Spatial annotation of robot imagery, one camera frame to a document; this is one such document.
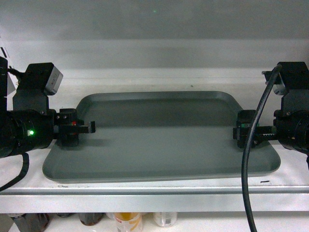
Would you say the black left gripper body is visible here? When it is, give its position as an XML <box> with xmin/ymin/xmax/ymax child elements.
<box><xmin>53</xmin><ymin>108</ymin><xmax>84</xmax><ymax>146</ymax></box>

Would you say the dark drink bottle front left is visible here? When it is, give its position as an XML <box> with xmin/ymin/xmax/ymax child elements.
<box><xmin>7</xmin><ymin>213</ymin><xmax>50</xmax><ymax>232</ymax></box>

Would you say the dark drink bottle middle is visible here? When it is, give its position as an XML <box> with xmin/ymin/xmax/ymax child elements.
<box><xmin>78</xmin><ymin>213</ymin><xmax>104</xmax><ymax>226</ymax></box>

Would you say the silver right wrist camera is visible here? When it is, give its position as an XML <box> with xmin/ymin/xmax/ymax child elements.
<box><xmin>262</xmin><ymin>70</ymin><xmax>286</xmax><ymax>95</ymax></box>

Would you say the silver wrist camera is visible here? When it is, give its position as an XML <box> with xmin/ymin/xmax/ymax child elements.
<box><xmin>44</xmin><ymin>66</ymin><xmax>63</xmax><ymax>96</ymax></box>
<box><xmin>262</xmin><ymin>70</ymin><xmax>286</xmax><ymax>95</ymax></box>

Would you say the dark drink bottle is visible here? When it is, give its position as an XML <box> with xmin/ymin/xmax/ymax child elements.
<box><xmin>7</xmin><ymin>213</ymin><xmax>50</xmax><ymax>232</ymax></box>
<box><xmin>78</xmin><ymin>213</ymin><xmax>104</xmax><ymax>226</ymax></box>

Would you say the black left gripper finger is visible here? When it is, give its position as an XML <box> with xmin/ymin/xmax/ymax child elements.
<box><xmin>58</xmin><ymin>121</ymin><xmax>96</xmax><ymax>135</ymax></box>

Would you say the orange juice bottle front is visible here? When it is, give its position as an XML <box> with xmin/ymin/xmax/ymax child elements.
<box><xmin>114</xmin><ymin>212</ymin><xmax>143</xmax><ymax>232</ymax></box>

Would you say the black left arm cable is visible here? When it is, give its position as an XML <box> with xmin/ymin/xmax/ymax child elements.
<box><xmin>0</xmin><ymin>152</ymin><xmax>30</xmax><ymax>193</ymax></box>

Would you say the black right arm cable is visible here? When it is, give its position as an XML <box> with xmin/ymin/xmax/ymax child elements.
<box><xmin>242</xmin><ymin>64</ymin><xmax>283</xmax><ymax>232</ymax></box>

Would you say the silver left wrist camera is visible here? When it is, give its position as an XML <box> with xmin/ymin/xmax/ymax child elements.
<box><xmin>44</xmin><ymin>66</ymin><xmax>63</xmax><ymax>96</ymax></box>

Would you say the yellow juice bottle right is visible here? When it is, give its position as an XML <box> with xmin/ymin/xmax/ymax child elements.
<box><xmin>153</xmin><ymin>212</ymin><xmax>178</xmax><ymax>228</ymax></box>

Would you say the grey silver tray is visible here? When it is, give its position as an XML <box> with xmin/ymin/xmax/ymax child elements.
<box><xmin>42</xmin><ymin>90</ymin><xmax>282</xmax><ymax>184</ymax></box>

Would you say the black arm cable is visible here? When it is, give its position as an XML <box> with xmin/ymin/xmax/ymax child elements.
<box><xmin>0</xmin><ymin>152</ymin><xmax>30</xmax><ymax>193</ymax></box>
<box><xmin>242</xmin><ymin>64</ymin><xmax>283</xmax><ymax>232</ymax></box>

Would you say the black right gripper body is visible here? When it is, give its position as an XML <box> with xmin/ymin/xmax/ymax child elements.
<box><xmin>233</xmin><ymin>110</ymin><xmax>278</xmax><ymax>148</ymax></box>

